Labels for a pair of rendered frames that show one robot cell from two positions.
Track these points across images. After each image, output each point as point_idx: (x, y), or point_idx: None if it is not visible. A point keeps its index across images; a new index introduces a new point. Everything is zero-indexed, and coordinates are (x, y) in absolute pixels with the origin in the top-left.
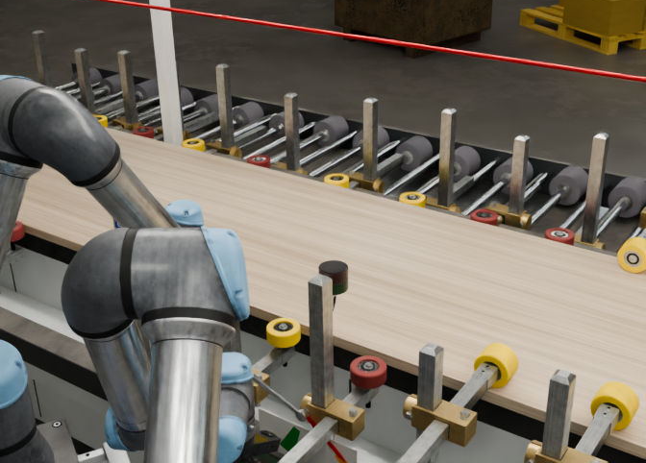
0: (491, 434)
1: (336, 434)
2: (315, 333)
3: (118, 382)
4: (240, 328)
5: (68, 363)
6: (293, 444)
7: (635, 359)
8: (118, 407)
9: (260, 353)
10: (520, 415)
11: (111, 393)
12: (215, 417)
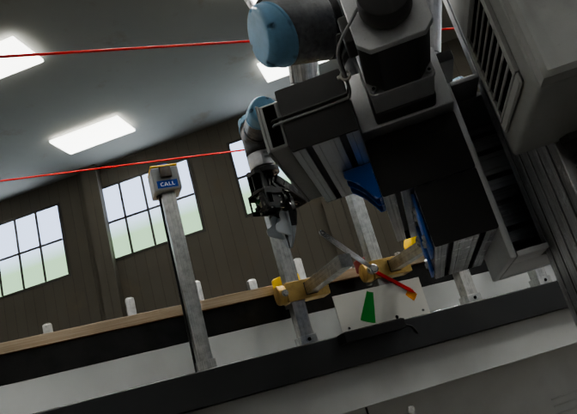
0: (441, 289)
1: (400, 272)
2: (356, 198)
3: None
4: (227, 330)
5: (83, 404)
6: (372, 310)
7: None
8: (436, 30)
9: (252, 345)
10: None
11: (435, 11)
12: None
